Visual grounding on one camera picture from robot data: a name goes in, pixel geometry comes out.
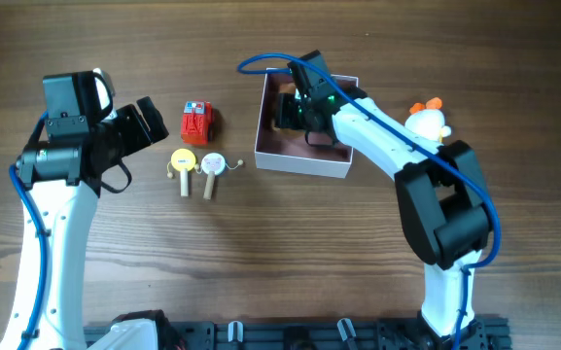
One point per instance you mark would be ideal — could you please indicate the pink open cardboard box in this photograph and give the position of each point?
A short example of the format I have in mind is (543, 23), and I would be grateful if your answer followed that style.
(286, 150)

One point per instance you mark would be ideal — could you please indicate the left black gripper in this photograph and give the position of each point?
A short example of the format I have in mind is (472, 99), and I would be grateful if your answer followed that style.
(140, 135)

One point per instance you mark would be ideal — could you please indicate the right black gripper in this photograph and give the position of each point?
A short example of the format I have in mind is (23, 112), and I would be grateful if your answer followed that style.
(283, 112)

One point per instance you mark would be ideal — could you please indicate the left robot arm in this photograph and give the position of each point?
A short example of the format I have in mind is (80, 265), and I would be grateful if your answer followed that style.
(58, 178)

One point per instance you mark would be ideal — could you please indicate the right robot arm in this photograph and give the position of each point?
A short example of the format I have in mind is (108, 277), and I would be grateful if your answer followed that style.
(448, 217)

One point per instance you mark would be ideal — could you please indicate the white duck plush toy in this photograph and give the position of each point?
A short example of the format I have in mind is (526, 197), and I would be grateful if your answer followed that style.
(428, 120)

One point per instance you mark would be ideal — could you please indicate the brown plush toy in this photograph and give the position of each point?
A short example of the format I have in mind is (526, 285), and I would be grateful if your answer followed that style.
(287, 88)

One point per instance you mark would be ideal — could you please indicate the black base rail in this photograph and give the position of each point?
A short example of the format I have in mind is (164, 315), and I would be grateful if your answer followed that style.
(383, 334)

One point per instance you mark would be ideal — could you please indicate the white pig rattle drum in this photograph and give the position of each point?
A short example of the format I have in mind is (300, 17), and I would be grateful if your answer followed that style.
(213, 165)

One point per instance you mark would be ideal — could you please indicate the yellow wooden rattle drum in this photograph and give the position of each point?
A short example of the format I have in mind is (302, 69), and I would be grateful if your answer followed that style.
(181, 163)

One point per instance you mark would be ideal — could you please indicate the red toy fire truck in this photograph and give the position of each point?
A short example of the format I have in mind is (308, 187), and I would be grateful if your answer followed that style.
(197, 123)

